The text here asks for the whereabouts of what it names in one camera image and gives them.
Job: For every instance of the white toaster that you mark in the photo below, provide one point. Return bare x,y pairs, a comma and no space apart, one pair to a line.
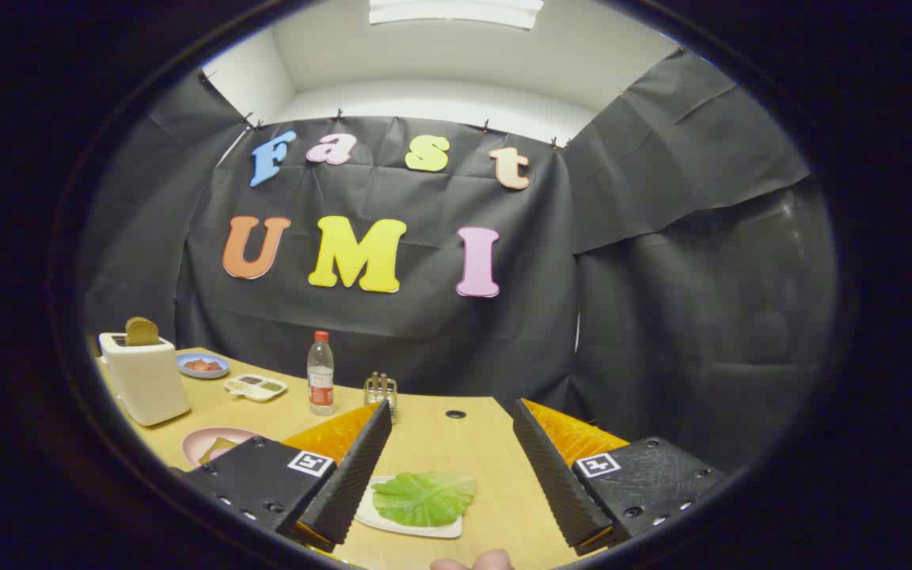
147,384

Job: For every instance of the pink plate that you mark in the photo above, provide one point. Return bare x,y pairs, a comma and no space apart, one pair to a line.
210,435

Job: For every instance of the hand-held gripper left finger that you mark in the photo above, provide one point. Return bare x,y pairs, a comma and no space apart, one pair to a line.
353,475

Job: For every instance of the brown toast slice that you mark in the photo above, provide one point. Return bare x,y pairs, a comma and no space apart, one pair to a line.
142,332

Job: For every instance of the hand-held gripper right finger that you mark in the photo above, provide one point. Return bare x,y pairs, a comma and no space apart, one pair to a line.
551,475

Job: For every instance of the blue plate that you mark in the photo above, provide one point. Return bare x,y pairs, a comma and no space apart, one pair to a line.
187,369

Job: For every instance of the bread slice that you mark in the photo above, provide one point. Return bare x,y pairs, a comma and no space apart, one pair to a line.
217,450

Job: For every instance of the ceiling light panel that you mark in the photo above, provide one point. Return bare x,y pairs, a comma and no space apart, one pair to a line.
456,12

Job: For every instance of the green lettuce leaf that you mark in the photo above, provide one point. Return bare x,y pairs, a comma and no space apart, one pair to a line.
424,499

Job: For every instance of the clear red-capped water bottle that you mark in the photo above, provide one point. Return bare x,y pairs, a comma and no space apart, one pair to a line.
321,380

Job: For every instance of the small white plate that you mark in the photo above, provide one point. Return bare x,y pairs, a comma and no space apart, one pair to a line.
369,516

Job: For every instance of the white divided seed tray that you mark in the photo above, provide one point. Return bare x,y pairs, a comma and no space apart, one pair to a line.
254,388

